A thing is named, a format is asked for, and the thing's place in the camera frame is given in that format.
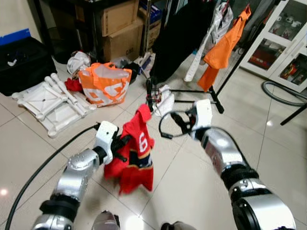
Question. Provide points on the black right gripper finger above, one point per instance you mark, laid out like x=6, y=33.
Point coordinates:
x=177, y=120

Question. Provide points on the red numbered sports jersey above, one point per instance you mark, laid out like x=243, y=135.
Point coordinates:
x=136, y=179

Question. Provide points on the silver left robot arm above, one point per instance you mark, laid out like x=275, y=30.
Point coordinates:
x=72, y=177

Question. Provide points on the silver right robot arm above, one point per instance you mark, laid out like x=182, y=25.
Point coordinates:
x=230, y=158

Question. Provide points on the white plastic bag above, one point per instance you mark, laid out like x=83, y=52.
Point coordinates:
x=165, y=100

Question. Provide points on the silver and black clothes rack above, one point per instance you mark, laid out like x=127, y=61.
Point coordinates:
x=192, y=89

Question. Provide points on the orange and white bag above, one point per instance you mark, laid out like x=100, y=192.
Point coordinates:
x=105, y=86

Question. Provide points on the grey left robot leg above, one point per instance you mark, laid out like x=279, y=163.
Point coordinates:
x=105, y=221

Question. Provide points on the grey robot leg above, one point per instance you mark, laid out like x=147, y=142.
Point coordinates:
x=105, y=221
x=176, y=226

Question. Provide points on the black hanging garment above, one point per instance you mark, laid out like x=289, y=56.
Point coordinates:
x=182, y=43

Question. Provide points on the crumpled red cloth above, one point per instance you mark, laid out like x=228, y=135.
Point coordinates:
x=73, y=85

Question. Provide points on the orange polo shirt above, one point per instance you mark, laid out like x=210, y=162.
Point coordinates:
x=223, y=52

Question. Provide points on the crumpled white cloth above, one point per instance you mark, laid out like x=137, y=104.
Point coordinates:
x=78, y=63

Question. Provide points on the brown cardboard box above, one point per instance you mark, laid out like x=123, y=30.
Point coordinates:
x=117, y=17
x=122, y=43

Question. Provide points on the grey right robot leg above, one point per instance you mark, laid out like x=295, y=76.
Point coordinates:
x=176, y=226

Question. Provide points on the whitish grey jeans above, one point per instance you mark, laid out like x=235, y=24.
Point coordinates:
x=220, y=24

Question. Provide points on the blue printed carton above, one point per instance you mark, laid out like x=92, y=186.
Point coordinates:
x=152, y=12

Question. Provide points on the white glass door cabinet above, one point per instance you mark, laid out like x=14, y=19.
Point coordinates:
x=283, y=48

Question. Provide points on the black fabric case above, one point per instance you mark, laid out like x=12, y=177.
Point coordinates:
x=24, y=64

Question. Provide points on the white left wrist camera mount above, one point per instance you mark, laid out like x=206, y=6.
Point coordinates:
x=105, y=136

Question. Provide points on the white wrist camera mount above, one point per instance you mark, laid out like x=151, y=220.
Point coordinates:
x=105, y=136
x=202, y=115

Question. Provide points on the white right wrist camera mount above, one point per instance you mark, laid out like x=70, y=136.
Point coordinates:
x=202, y=115

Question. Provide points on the white plastic frame parts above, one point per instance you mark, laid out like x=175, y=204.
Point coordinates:
x=53, y=105

